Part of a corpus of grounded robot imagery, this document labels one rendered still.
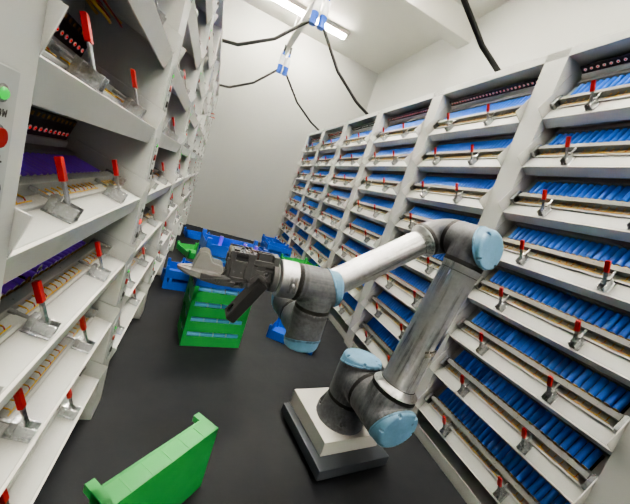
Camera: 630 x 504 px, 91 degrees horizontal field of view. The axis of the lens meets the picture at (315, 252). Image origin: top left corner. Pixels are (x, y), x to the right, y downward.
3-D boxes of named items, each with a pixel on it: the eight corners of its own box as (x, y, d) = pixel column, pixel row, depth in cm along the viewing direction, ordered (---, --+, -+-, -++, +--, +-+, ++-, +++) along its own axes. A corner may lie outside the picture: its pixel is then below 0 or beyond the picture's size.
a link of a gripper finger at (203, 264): (181, 244, 64) (226, 253, 68) (176, 270, 65) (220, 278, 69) (180, 248, 61) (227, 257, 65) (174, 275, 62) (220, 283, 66)
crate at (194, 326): (234, 317, 182) (238, 304, 180) (242, 335, 164) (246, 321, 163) (180, 312, 167) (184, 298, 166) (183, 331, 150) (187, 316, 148)
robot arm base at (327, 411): (339, 394, 133) (347, 374, 131) (371, 427, 120) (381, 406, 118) (306, 403, 121) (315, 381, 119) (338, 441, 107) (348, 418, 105)
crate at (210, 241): (253, 253, 175) (257, 240, 174) (263, 265, 158) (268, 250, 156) (199, 242, 160) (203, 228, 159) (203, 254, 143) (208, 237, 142)
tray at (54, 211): (132, 211, 86) (158, 170, 86) (-16, 296, 31) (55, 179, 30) (51, 168, 78) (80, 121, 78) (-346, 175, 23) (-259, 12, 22)
